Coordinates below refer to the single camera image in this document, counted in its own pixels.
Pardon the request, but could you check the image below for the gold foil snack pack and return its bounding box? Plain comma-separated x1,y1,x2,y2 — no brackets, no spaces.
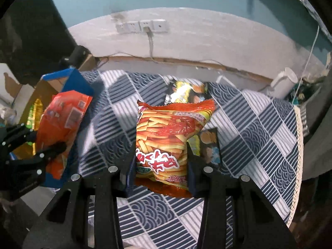
13,98,44,160

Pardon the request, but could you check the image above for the small black snack bag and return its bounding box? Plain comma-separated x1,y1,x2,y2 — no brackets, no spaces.
187,128,222,168

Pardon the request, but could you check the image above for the red french-fry snack bag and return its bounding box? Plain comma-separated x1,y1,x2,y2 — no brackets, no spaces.
135,99,216,190

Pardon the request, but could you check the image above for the blue-edged cardboard box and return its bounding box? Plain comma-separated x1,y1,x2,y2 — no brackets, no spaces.
13,69,94,188

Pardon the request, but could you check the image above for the green snack bag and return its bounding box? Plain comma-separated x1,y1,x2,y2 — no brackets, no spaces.
26,105,34,129

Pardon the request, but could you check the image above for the navy patterned tablecloth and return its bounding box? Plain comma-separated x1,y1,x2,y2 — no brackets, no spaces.
67,70,303,248

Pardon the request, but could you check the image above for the large black snack bag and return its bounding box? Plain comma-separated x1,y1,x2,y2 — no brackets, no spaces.
164,80,209,105

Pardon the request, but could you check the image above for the black fabric panel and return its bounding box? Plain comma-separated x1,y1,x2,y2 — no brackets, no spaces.
1,0,76,86

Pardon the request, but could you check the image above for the small cardboard box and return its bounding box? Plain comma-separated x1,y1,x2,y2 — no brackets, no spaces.
78,55,100,72

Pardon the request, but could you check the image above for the white electric kettle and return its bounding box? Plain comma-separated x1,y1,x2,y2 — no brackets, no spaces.
267,67,298,99

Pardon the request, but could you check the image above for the grey plug and cable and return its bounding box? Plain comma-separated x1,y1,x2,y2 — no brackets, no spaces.
143,27,160,64

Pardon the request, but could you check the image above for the white wall socket strip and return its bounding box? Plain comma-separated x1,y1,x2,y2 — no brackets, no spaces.
115,19,169,34

